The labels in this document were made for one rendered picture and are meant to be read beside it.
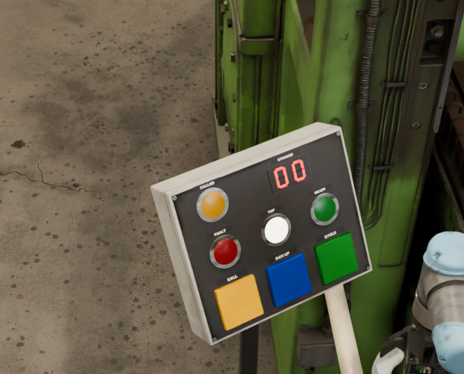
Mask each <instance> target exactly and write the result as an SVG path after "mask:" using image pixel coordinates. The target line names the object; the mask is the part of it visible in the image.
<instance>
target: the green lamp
mask: <svg viewBox="0 0 464 374"><path fill-rule="evenodd" d="M314 213H315V216H316V218H317V219H318V220H319V221H321V222H327V221H328V220H330V219H331V218H333V216H334V214H335V213H336V204H335V202H334V200H333V199H332V198H330V197H323V198H321V199H320V200H318V202H317V203H316V205H315V208H314Z"/></svg>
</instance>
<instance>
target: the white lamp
mask: <svg viewBox="0 0 464 374"><path fill-rule="evenodd" d="M287 232H288V225H287V222H286V221H285V220H284V219H282V218H280V217H275V218H273V219H271V220H270V221H269V222H268V224H267V226H266V228H265V235H266V237H267V239H268V240H269V241H270V242H272V243H278V242H281V241H282V240H283V239H284V238H285V237H286V235H287Z"/></svg>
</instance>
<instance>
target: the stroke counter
mask: <svg viewBox="0 0 464 374"><path fill-rule="evenodd" d="M299 162H301V168H300V169H299V170H295V166H294V164H296V163H299ZM292 167H293V172H294V171H295V173H294V176H295V180H298V181H299V180H303V179H304V177H306V174H305V171H304V169H303V168H304V166H303V162H302V161H300V160H297V161H295V162H293V164H292ZM281 169H283V170H284V176H281V177H278V175H277V172H276V171H279V170H281ZM276 171H274V172H275V178H276V179H278V180H280V179H282V178H284V177H285V180H286V183H287V184H288V179H287V176H285V175H287V173H286V170H285V168H283V166H282V167H280V168H277V169H276ZM299 171H303V175H304V176H303V177H301V178H299V179H297V176H296V173H297V172H299ZM278 180H276V181H277V184H278V187H280V188H283V187H285V186H287V184H284V185H282V186H280V184H279V181H278Z"/></svg>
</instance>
